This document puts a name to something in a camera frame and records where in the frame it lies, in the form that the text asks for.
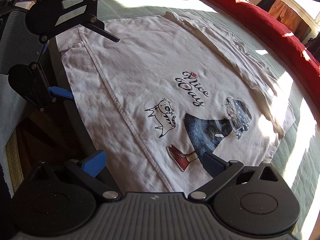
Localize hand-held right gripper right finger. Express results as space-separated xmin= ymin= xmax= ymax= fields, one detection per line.
xmin=189 ymin=151 xmax=278 ymax=202

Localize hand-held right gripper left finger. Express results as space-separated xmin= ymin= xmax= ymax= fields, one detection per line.
xmin=30 ymin=150 xmax=121 ymax=202

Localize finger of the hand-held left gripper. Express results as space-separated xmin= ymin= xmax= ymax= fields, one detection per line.
xmin=31 ymin=64 xmax=74 ymax=113
xmin=54 ymin=0 xmax=120 ymax=43

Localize white printed t-shirt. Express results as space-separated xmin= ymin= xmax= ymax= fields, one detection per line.
xmin=55 ymin=11 xmax=295 ymax=193

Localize light blue jeans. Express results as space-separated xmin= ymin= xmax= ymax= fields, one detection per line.
xmin=0 ymin=72 xmax=34 ymax=155

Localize striped floor mat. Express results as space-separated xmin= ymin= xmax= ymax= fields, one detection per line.
xmin=5 ymin=140 xmax=25 ymax=188

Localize red duvet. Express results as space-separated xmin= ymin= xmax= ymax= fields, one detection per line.
xmin=166 ymin=0 xmax=320 ymax=75

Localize orange cloth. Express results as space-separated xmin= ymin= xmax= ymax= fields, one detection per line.
xmin=269 ymin=0 xmax=304 ymax=32

